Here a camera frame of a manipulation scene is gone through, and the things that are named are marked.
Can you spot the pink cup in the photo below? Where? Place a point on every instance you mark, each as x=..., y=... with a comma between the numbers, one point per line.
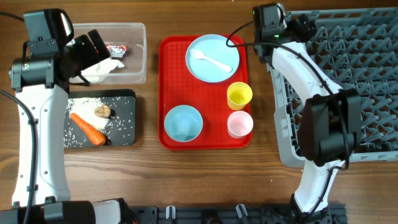
x=240, y=124

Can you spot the brown mushroom scrap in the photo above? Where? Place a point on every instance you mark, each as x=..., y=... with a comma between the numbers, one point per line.
x=103, y=111

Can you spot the black waste tray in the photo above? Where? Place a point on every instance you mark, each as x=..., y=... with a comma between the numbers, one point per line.
x=100, y=93

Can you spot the grey dishwasher rack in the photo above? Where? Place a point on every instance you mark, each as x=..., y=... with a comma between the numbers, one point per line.
x=357, y=48

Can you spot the white plastic spoon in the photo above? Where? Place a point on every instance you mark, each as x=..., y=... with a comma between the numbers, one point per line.
x=199, y=55

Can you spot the white tissue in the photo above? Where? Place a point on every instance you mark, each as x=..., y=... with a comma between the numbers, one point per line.
x=98, y=72

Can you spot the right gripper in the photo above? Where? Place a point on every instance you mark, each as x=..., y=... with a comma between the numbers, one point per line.
x=308, y=32

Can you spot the yellow cup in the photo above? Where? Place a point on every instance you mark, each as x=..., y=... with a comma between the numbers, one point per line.
x=239, y=94

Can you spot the white rice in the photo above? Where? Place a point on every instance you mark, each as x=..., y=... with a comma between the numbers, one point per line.
x=119, y=129

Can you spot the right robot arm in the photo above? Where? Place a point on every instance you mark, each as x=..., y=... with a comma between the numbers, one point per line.
x=330, y=125

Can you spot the orange carrot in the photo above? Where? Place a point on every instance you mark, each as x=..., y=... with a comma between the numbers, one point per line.
x=97, y=138

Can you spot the clear plastic waste bin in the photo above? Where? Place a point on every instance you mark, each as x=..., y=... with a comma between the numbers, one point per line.
x=132, y=34

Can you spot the light blue plate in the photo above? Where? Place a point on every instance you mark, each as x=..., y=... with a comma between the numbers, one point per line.
x=213, y=46

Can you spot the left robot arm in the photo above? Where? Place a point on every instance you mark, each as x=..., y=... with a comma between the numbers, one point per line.
x=51, y=56

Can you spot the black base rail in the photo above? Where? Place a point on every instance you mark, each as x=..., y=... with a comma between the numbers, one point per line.
x=268, y=214

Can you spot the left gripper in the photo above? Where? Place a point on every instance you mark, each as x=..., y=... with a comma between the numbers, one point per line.
x=91, y=56

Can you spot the light blue bowl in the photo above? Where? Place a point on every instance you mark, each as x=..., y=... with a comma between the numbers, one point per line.
x=183, y=123

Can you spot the red serving tray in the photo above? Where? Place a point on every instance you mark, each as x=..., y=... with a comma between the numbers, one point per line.
x=177, y=86

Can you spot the red snack wrapper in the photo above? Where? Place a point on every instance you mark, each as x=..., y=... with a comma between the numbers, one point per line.
x=117, y=51

